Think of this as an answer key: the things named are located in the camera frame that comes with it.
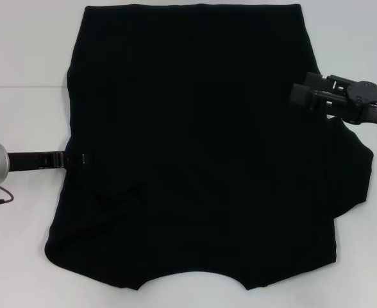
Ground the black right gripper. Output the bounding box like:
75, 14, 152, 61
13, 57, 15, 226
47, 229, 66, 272
289, 71, 377, 130

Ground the black T-shirt with FREE print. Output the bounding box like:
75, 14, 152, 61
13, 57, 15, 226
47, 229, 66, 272
44, 3, 374, 291

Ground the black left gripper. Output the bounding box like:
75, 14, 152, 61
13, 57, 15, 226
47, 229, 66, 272
7, 150, 90, 173

